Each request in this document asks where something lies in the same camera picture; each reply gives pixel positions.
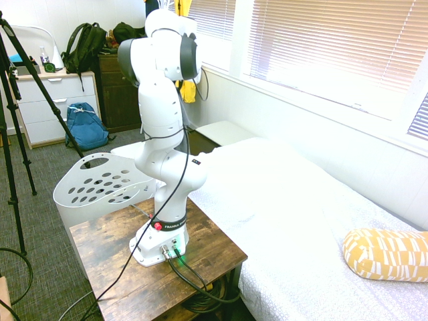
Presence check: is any white perforated laundry basket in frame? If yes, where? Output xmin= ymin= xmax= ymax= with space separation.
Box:
xmin=52 ymin=152 xmax=158 ymax=231

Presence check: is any black bag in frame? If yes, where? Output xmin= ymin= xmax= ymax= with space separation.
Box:
xmin=112 ymin=21 xmax=147 ymax=45

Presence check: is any yellow hanging garment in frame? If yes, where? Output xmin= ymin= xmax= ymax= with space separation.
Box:
xmin=175 ymin=0 xmax=199 ymax=104

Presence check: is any white circle-patterned bed sheet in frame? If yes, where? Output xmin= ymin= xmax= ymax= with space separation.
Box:
xmin=187 ymin=136 xmax=428 ymax=321

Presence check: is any dark wooden cabinet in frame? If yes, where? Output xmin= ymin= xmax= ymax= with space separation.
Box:
xmin=96 ymin=53 xmax=143 ymax=130

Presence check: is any blue backpack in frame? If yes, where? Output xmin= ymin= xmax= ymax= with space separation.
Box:
xmin=65 ymin=102 xmax=116 ymax=151

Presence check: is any rustic wooden side table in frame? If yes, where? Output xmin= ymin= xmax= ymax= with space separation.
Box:
xmin=69 ymin=197 xmax=249 ymax=321

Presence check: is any narrow white window blind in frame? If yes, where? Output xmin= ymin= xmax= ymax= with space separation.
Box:
xmin=187 ymin=0 xmax=237 ymax=41

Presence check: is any brown stuffed toy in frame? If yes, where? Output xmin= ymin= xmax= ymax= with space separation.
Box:
xmin=105 ymin=29 xmax=118 ymax=51

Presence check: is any wide white window blind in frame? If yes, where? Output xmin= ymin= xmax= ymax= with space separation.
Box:
xmin=243 ymin=0 xmax=428 ymax=95

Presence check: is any dark green backpack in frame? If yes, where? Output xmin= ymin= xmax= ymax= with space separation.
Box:
xmin=60 ymin=22 xmax=108 ymax=93

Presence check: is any white drawer dresser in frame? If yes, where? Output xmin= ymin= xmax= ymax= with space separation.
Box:
xmin=8 ymin=70 xmax=102 ymax=150

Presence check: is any white desk lamp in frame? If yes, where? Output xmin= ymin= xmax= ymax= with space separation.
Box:
xmin=9 ymin=25 xmax=65 ymax=72

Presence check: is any yellow white patterned pillow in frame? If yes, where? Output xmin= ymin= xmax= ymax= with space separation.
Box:
xmin=342 ymin=228 xmax=428 ymax=284

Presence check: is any grey flat box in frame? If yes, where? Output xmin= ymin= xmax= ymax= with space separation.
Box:
xmin=15 ymin=64 xmax=41 ymax=78

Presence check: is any purple-tinted window blind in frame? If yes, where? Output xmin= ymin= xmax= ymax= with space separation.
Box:
xmin=407 ymin=92 xmax=428 ymax=142

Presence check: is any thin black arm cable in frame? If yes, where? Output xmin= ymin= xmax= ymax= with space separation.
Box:
xmin=79 ymin=65 xmax=210 ymax=321

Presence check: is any thick black base cable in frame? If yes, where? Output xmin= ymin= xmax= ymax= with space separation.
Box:
xmin=166 ymin=253 xmax=215 ymax=292
xmin=173 ymin=246 xmax=242 ymax=304

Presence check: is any coiled black cable bundle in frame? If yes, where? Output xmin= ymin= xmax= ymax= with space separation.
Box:
xmin=179 ymin=276 xmax=242 ymax=316

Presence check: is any grey floor cable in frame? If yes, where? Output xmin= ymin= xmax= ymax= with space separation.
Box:
xmin=57 ymin=289 xmax=98 ymax=321

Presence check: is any black camera tripod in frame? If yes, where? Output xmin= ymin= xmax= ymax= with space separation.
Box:
xmin=0 ymin=9 xmax=91 ymax=257

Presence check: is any black floor cable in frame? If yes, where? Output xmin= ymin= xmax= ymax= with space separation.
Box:
xmin=0 ymin=246 xmax=35 ymax=321

